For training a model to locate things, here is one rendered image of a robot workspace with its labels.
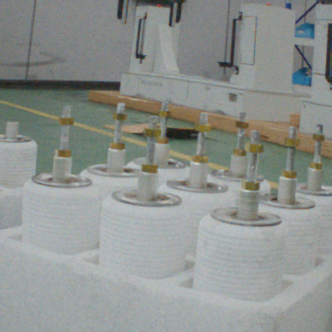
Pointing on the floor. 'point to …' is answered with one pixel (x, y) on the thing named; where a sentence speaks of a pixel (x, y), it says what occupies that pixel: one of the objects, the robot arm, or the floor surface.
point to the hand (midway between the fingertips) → (148, 16)
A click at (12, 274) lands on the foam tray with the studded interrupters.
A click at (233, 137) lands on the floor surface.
